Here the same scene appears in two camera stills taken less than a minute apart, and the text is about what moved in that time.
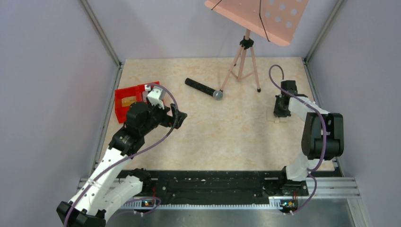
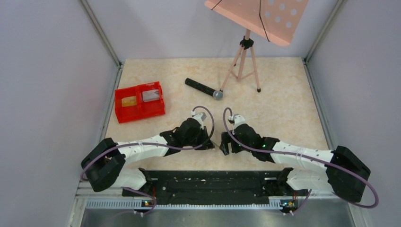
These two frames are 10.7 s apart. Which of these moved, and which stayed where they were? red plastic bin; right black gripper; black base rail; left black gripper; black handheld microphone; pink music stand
Moved: right black gripper; left black gripper
Stayed: black base rail; black handheld microphone; pink music stand; red plastic bin
